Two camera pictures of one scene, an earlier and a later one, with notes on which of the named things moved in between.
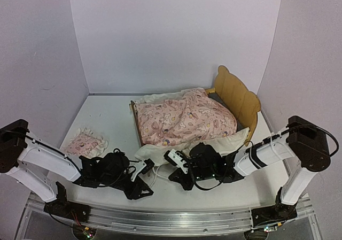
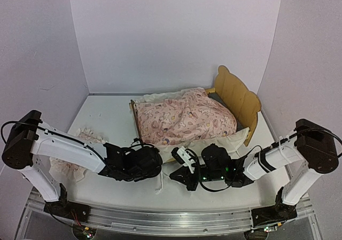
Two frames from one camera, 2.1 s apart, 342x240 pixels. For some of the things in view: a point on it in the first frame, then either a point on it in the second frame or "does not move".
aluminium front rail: (175, 222) does not move
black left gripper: (133, 194) → (153, 172)
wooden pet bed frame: (233, 91) does not move
